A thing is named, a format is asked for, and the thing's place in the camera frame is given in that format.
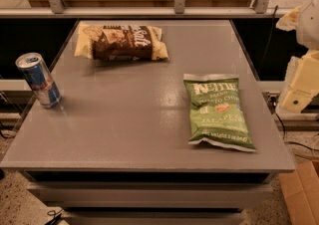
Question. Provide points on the brown yellow chip bag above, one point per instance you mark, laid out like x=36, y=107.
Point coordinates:
x=120, y=43

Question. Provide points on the grey table cabinet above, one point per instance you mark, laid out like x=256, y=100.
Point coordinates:
x=116, y=149

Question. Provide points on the green jalapeno chip bag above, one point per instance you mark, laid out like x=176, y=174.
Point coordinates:
x=215, y=113

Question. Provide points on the cardboard box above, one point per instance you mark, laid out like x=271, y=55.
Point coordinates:
x=300, y=189

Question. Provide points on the blue silver redbull can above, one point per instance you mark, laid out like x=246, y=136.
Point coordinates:
x=39, y=79

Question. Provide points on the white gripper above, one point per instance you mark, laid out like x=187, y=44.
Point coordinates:
x=310, y=25

